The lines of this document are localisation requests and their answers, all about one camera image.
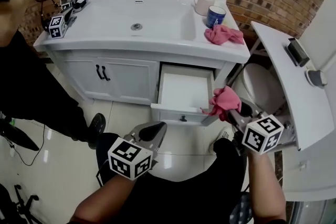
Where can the person's white right shoe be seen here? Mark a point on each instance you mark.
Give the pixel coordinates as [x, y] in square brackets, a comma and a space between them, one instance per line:
[224, 136]

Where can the white toilet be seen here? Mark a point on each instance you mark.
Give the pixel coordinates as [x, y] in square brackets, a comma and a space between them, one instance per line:
[260, 84]

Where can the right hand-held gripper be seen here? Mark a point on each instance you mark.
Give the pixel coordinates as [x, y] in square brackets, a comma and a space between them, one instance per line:
[262, 133]

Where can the person's right forearm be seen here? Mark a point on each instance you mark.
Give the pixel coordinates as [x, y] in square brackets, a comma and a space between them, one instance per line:
[265, 186]

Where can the white mug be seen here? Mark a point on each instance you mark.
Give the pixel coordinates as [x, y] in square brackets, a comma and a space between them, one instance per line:
[204, 5]

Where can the black office chair base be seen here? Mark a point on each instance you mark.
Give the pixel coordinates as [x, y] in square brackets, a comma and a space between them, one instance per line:
[5, 204]

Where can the grey white small holder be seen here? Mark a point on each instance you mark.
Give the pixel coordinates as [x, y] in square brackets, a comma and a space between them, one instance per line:
[316, 77]

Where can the white vanity cabinet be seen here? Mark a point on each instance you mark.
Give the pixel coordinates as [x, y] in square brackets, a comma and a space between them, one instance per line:
[131, 81]

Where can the white drawer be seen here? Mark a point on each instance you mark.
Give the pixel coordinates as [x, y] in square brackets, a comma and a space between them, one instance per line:
[183, 91]

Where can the black box device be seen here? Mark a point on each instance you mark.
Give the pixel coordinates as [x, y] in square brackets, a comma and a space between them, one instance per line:
[298, 51]

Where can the white ceramic sink top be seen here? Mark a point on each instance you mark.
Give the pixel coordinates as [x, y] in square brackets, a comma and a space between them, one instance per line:
[157, 15]

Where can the person's left forearm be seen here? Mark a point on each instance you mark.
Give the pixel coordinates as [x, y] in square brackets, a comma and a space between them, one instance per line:
[105, 199]

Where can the pink cloth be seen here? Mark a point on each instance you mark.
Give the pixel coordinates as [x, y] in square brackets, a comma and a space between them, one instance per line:
[221, 34]
[227, 99]

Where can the person's black trousers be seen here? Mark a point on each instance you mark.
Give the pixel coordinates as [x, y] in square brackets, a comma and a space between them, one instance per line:
[170, 196]

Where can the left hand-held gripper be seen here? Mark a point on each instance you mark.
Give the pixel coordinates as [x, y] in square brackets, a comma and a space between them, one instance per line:
[128, 158]

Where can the blue cup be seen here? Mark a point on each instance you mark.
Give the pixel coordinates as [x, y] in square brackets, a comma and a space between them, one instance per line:
[215, 18]

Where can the chrome sink drain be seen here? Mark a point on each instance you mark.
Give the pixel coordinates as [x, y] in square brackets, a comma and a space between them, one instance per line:
[136, 26]

